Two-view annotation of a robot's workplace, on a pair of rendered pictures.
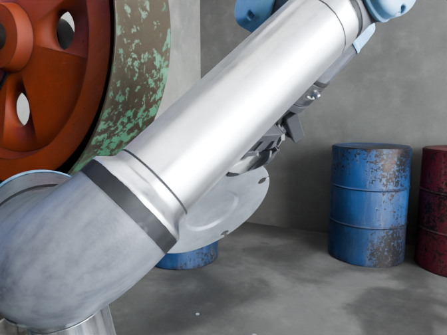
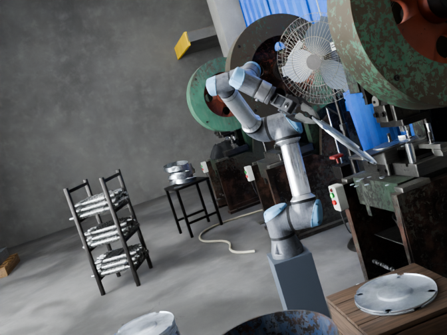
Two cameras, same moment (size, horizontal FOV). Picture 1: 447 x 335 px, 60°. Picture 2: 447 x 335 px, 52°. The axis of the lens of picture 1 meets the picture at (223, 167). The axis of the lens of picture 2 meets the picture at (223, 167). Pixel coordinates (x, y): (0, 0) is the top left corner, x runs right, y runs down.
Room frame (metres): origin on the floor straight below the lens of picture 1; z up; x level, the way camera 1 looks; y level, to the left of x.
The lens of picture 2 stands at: (1.85, -1.38, 1.18)
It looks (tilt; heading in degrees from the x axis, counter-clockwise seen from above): 7 degrees down; 142
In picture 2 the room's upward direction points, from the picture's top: 17 degrees counter-clockwise
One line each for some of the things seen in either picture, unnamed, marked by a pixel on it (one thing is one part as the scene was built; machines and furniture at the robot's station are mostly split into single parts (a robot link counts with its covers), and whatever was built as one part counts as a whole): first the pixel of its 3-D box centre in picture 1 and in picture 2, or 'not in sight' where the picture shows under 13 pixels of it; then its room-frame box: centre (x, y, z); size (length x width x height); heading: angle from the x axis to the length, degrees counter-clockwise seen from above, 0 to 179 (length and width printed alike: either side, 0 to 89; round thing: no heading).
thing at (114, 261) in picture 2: not in sight; (110, 230); (-1.93, 0.20, 0.47); 0.46 x 0.43 x 0.95; 43
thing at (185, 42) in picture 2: not in sight; (205, 38); (-4.35, 4.00, 2.44); 1.25 x 0.92 x 0.27; 153
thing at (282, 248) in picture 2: not in sight; (285, 242); (0.31, 0.05, 0.50); 0.15 x 0.15 x 0.10
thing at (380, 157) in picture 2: not in sight; (380, 161); (0.60, 0.54, 0.72); 0.25 x 0.14 x 0.14; 63
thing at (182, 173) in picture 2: not in sight; (189, 195); (-2.37, 1.38, 0.40); 0.45 x 0.40 x 0.79; 165
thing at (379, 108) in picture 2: not in sight; (388, 89); (0.66, 0.66, 1.04); 0.17 x 0.15 x 0.30; 63
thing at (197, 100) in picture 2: not in sight; (251, 127); (-2.31, 2.53, 0.87); 1.53 x 0.99 x 1.74; 66
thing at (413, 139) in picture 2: not in sight; (408, 142); (0.67, 0.69, 0.76); 0.15 x 0.09 x 0.05; 153
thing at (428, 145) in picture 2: not in sight; (433, 142); (0.83, 0.62, 0.76); 0.17 x 0.06 x 0.10; 153
